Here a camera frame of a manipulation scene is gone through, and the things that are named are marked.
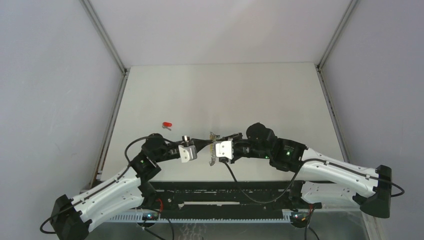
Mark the white slotted cable duct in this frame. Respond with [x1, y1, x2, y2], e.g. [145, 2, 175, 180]
[105, 211, 293, 224]

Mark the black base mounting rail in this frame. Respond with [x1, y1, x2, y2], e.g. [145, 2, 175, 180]
[142, 180, 312, 217]

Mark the red capped key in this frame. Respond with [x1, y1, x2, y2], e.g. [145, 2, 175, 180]
[162, 121, 173, 131]

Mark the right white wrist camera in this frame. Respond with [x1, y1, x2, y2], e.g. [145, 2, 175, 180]
[213, 140, 234, 160]

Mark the right aluminium frame post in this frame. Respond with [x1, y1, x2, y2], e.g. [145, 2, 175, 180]
[315, 0, 361, 163]

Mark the left aluminium frame post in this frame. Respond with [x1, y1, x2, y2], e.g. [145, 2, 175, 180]
[80, 0, 128, 183]

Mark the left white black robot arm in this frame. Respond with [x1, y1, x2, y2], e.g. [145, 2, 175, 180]
[46, 133, 212, 240]

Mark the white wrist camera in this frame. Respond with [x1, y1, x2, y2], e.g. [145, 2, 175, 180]
[213, 140, 234, 160]
[178, 135, 197, 163]

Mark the aluminium frame post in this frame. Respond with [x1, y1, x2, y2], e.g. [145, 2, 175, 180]
[315, 0, 361, 163]
[80, 0, 128, 183]

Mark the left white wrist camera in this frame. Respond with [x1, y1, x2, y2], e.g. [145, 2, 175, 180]
[178, 135, 197, 163]

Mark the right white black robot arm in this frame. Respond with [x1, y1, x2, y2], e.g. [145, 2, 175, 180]
[213, 122, 392, 219]

